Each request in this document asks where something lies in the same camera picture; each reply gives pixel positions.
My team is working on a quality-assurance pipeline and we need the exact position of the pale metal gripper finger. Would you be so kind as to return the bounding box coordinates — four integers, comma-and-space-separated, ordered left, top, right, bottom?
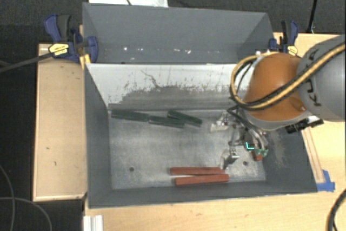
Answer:
210, 113, 230, 133
222, 147, 241, 170

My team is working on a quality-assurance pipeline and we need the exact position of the dark green flat block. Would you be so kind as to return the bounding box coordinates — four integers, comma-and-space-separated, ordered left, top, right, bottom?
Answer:
148, 115, 187, 129
167, 110, 203, 128
110, 108, 150, 122

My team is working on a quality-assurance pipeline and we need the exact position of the red-brown flat block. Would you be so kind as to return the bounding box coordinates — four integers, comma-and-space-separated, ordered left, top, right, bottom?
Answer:
174, 173, 231, 187
169, 166, 227, 176

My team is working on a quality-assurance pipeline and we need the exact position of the grey metal bin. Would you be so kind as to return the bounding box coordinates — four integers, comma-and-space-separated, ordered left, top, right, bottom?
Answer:
82, 2, 318, 209

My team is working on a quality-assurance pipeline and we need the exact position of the pale wood flat board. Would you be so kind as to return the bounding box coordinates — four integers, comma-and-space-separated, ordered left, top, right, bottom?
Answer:
32, 42, 89, 202

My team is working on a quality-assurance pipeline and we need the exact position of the black cylinder on white bracket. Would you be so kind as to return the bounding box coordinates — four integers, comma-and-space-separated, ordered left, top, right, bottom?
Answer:
285, 116, 324, 134

